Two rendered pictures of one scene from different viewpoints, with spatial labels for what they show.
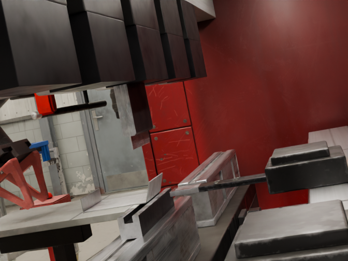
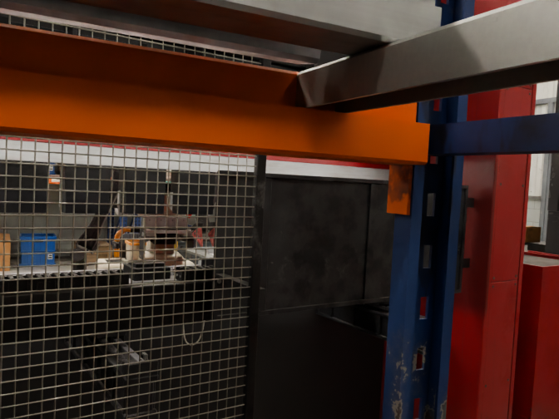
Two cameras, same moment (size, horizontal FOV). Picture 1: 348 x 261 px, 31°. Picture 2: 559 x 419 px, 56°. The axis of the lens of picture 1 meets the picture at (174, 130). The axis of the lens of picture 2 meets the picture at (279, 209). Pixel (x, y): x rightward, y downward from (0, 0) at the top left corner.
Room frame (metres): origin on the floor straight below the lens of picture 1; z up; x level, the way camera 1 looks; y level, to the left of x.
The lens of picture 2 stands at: (-0.49, -1.55, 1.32)
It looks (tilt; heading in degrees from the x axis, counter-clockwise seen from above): 3 degrees down; 43
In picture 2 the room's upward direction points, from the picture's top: 3 degrees clockwise
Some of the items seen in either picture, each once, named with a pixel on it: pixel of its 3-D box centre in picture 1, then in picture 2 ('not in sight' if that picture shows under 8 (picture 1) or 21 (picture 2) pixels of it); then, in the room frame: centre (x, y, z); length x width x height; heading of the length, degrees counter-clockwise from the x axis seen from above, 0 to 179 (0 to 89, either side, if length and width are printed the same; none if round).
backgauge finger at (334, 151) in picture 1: (255, 172); not in sight; (0.91, -0.11, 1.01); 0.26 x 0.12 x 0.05; 77
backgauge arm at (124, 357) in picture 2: not in sight; (104, 349); (0.27, -0.18, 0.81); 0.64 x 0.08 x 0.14; 77
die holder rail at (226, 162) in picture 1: (214, 183); not in sight; (1.47, -0.07, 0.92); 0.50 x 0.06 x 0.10; 167
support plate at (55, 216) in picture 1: (63, 214); (213, 253); (0.97, 0.20, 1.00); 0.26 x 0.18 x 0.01; 77
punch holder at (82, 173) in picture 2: not in sight; (85, 188); (0.38, 0.18, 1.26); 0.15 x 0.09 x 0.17; 167
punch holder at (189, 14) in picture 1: (175, 43); not in sight; (1.35, -0.04, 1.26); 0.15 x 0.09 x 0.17; 167
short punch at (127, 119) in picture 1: (135, 115); not in sight; (0.94, 0.05, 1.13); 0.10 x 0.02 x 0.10; 167
